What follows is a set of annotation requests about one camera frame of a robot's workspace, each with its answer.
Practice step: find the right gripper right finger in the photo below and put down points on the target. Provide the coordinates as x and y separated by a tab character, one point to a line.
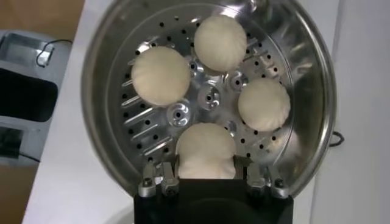
259	182

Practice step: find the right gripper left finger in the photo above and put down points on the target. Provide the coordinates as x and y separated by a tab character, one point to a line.
158	182

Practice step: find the white steamed baozi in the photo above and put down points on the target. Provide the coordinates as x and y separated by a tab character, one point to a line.
263	103
220	42
205	149
160	76

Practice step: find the stainless steel steamer basket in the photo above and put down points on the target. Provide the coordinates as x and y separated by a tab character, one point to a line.
307	76

